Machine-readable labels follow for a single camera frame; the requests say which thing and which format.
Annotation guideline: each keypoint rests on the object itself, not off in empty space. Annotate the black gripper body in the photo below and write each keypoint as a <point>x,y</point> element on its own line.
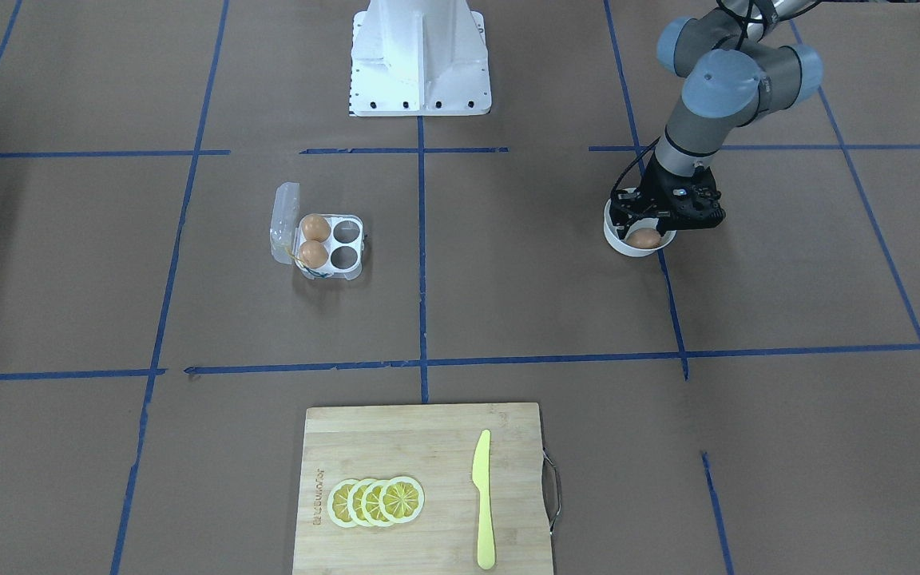
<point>655,190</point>

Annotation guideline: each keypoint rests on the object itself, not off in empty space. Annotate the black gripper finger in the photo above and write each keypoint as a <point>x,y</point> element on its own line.
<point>663,226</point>
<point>624,222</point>

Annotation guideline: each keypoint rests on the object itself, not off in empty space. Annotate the brown egg from bowl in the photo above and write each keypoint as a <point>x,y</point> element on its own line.
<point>643,238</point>

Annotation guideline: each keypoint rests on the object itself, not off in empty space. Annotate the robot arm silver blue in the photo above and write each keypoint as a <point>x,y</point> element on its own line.
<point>731,79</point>

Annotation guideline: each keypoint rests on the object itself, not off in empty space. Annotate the clear plastic egg box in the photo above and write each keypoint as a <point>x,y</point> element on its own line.
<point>346,244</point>

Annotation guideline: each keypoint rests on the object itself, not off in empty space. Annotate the brown egg in box far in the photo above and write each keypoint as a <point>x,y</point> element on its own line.
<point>315,226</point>

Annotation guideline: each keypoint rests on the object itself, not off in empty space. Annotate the brown egg in box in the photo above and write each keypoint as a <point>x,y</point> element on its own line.
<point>312,254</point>
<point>315,226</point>

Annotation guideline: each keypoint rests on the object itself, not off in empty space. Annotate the brown egg in box near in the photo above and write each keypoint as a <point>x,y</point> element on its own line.
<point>312,254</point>

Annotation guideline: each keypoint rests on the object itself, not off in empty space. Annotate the white bowl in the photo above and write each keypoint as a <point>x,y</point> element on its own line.
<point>651,209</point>

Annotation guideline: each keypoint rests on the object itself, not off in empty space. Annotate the bamboo cutting board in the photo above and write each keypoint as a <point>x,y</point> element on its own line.
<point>435,445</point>

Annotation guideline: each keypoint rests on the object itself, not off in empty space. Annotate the lemon slice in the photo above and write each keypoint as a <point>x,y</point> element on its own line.
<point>355,503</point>
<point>372,507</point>
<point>401,499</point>
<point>339,504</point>

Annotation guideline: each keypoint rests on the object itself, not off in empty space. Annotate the yellow plastic knife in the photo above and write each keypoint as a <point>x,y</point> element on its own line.
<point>485,550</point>

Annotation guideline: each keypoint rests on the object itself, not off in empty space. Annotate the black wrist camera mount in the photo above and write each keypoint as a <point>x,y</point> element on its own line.
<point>696,202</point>

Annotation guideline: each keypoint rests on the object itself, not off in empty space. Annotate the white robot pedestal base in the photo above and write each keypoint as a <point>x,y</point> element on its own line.
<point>419,59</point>

